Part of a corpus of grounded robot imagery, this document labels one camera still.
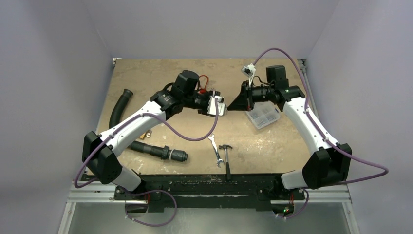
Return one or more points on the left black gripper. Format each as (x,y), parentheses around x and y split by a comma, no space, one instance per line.
(207,97)

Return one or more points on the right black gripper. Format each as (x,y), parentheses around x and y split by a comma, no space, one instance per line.
(246,95)

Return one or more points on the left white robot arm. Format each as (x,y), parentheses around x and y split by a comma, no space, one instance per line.
(101,151)

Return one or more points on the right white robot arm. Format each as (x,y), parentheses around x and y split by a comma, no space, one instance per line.
(326,165)

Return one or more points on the clear plastic screw box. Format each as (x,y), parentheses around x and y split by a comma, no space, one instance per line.
(263,114)

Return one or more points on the silver wrench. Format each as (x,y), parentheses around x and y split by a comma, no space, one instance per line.
(215,147)

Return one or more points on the brass padlock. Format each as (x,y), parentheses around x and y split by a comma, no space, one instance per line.
(147,134)

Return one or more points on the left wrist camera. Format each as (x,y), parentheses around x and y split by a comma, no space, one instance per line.
(215,106)

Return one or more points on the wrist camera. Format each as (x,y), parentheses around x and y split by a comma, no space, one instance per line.
(215,106)
(249,71)

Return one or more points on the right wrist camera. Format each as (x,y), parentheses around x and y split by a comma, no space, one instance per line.
(249,71)

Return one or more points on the black handled hammer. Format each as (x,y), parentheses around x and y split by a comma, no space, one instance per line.
(225,147)

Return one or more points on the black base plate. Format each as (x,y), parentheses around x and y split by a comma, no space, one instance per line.
(261,192)

